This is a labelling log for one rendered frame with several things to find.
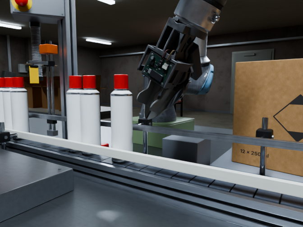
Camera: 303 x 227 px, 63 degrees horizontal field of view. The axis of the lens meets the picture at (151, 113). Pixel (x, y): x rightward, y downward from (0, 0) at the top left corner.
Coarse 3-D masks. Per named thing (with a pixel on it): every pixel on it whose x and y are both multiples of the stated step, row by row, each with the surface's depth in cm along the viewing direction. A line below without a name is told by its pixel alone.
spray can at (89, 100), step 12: (84, 84) 63; (84, 96) 62; (96, 96) 63; (84, 108) 63; (96, 108) 64; (84, 120) 63; (96, 120) 64; (84, 132) 64; (96, 132) 64; (96, 144) 65
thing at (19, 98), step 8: (16, 80) 81; (16, 88) 81; (16, 96) 80; (24, 96) 82; (16, 104) 81; (24, 104) 82; (16, 112) 81; (24, 112) 82; (16, 120) 81; (24, 120) 82; (16, 128) 82; (24, 128) 82
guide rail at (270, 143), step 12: (60, 120) 78; (156, 132) 59; (168, 132) 57; (180, 132) 55; (192, 132) 54; (204, 132) 52; (252, 144) 47; (264, 144) 46; (276, 144) 45; (288, 144) 44; (300, 144) 43
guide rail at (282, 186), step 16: (64, 144) 66; (80, 144) 62; (128, 160) 54; (144, 160) 52; (160, 160) 50; (176, 160) 48; (208, 176) 45; (224, 176) 43; (240, 176) 41; (256, 176) 40; (288, 192) 38
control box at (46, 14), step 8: (32, 0) 81; (40, 0) 82; (48, 0) 83; (56, 0) 83; (16, 8) 79; (24, 8) 80; (32, 8) 81; (40, 8) 82; (48, 8) 83; (56, 8) 84; (16, 16) 82; (24, 16) 82; (32, 16) 82; (40, 16) 83; (48, 16) 84; (56, 16) 85; (64, 16) 85
